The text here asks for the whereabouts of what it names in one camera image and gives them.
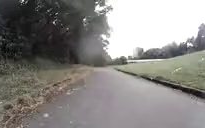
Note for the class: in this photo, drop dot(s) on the grass slope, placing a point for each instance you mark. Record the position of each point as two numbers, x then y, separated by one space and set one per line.
183 70

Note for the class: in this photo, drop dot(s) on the overgrown grass verge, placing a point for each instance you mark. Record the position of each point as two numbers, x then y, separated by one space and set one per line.
20 83

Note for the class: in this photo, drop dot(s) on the distant row of trees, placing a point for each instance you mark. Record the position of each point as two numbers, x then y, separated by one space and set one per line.
176 48

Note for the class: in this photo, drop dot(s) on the distant building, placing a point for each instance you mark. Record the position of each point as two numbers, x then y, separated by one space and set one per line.
138 52

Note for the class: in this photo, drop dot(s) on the grey asphalt path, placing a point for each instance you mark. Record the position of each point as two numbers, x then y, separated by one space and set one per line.
123 100

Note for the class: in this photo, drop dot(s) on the dark kerb edge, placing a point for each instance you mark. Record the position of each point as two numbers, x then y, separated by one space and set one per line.
176 85

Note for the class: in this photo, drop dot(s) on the dark wood of trees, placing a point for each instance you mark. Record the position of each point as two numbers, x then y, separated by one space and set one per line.
46 30

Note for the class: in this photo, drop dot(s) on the pale distant road strip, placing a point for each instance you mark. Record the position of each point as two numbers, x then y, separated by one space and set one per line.
145 60

